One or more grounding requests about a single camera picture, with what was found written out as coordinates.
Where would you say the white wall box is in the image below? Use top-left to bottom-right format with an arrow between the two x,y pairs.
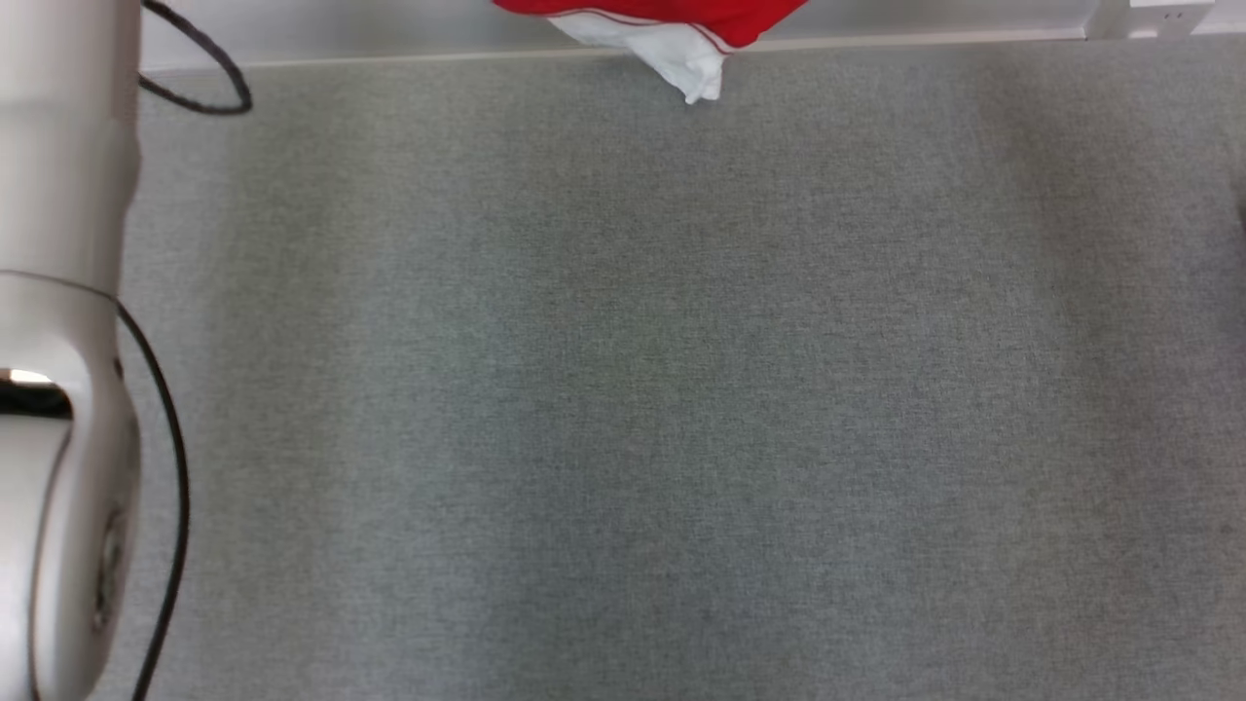
1084,0 -> 1219,41

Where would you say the red shirt with white trim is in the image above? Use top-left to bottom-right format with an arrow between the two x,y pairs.
491,0 -> 810,106

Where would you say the grey fabric sofa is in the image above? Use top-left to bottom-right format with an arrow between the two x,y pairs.
88,34 -> 1246,701

